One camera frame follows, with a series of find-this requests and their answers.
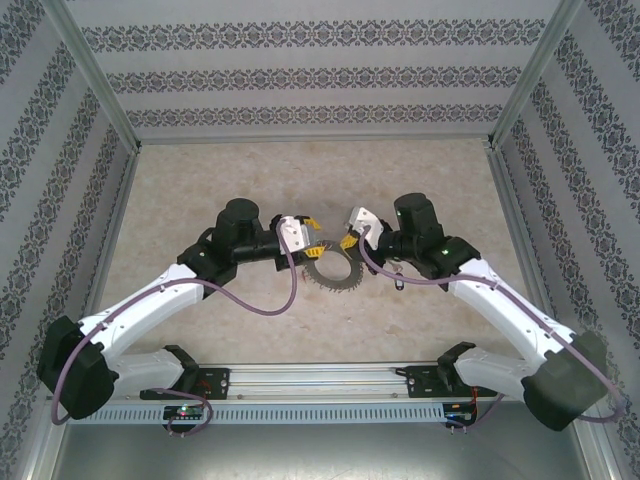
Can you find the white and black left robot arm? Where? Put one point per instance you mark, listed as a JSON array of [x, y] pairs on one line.
[[150, 300]]

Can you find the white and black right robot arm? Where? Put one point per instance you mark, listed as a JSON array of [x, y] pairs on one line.
[[500, 310]]

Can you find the grey metal sheet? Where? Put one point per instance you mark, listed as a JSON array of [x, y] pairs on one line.
[[320, 455]]

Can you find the aluminium frame rail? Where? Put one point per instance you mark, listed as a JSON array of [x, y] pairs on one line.
[[510, 200], [121, 200], [315, 138]]

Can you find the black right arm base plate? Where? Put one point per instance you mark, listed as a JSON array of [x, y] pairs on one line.
[[420, 382]]

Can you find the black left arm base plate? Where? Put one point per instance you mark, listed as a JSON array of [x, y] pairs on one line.
[[215, 382]]

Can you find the aluminium frame post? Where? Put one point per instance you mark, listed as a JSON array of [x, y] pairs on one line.
[[602, 455], [95, 75], [532, 75], [42, 450]]

